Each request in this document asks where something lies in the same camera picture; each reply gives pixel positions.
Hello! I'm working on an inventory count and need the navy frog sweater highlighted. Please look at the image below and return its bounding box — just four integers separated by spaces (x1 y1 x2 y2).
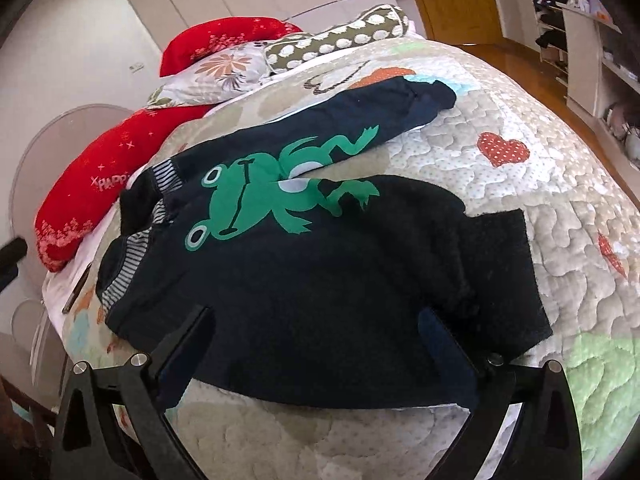
96 76 554 410

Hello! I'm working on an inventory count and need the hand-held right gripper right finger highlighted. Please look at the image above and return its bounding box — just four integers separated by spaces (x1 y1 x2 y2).
416 306 585 480

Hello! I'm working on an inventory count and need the red patterned pillow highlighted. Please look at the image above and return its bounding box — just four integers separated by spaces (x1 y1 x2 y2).
34 104 211 273
160 17 304 78

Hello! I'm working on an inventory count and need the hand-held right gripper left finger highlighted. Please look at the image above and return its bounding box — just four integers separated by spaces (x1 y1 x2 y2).
52 304 217 480

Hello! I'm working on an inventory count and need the quilted patchwork bedspread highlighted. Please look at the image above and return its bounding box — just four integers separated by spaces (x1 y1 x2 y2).
41 35 640 480

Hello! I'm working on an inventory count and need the white shelf unit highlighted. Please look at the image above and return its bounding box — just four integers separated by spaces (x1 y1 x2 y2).
518 0 640 171

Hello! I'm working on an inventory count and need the floral pillow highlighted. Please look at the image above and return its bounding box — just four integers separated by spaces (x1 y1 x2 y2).
146 41 281 110

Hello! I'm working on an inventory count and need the olive polka dot pillow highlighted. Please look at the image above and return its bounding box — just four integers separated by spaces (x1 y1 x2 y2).
264 4 410 74

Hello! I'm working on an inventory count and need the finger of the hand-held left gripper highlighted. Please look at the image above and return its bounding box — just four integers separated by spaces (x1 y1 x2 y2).
0 237 29 293

